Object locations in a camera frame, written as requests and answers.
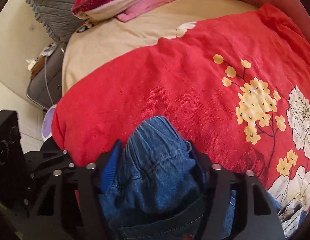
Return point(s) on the grey quilted headboard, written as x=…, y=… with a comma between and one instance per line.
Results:
x=57, y=18

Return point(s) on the beige bed sheet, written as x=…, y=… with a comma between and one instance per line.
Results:
x=100, y=44

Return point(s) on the red floral blanket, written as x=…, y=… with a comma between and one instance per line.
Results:
x=237, y=86

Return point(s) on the grey bedside table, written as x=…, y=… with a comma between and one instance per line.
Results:
x=45, y=88

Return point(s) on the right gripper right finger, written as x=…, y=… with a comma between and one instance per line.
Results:
x=235, y=205

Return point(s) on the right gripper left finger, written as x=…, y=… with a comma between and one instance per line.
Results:
x=63, y=199

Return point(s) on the blue denim pants lace hem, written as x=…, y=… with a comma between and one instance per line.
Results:
x=152, y=195

